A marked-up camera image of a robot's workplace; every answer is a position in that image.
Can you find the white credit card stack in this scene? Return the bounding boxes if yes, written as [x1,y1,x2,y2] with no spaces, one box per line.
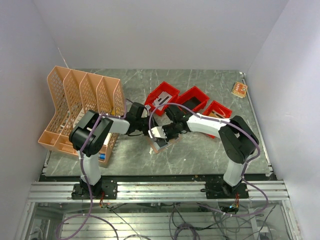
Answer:
[152,91,173,111]

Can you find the red bin with cards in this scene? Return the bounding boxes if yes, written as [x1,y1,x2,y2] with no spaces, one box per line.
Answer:
[144,81,180,112]

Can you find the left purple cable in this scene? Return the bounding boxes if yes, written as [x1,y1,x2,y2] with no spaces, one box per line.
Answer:
[54,96,136,240]

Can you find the brown leather card holder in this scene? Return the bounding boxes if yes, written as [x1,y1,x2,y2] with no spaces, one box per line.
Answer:
[147,137,182,154]

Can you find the loose floor cables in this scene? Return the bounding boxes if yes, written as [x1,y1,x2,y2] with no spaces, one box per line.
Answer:
[99,199,276,240]

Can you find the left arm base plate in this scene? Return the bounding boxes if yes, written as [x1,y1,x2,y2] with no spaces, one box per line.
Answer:
[71,180,118,200]

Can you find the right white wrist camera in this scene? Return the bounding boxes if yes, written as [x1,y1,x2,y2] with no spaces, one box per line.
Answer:
[148,126,167,140]

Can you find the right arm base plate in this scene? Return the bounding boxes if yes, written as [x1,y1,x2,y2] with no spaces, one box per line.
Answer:
[200,181,249,199]

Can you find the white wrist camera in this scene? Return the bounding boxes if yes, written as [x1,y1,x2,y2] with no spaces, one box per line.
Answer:
[148,126,167,140]
[145,105,151,112]

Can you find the brown item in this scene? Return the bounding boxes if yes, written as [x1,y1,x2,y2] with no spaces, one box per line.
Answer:
[208,110,226,119]

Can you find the red bin pair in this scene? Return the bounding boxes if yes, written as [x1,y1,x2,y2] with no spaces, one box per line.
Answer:
[201,99,233,140]
[176,86,210,113]

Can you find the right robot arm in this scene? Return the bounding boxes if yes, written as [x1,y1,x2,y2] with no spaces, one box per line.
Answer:
[152,103,260,198]

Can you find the red bin front pair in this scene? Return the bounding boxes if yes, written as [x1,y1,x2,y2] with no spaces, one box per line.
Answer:
[176,86,210,113]

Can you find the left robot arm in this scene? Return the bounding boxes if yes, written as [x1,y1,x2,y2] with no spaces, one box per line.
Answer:
[69,102,158,200]

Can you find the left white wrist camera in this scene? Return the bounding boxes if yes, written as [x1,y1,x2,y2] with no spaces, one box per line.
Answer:
[145,105,151,112]

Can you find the orange spiral notepad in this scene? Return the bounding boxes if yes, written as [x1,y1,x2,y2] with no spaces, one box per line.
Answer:
[231,82,248,98]

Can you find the blue capped bottle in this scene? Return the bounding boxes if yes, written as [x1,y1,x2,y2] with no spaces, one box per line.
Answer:
[98,153,106,162]

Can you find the aluminium rail frame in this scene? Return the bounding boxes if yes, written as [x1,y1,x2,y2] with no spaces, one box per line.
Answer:
[27,181,290,203]

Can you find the peach file organizer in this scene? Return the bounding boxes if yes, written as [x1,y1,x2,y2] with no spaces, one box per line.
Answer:
[38,66,125,156]

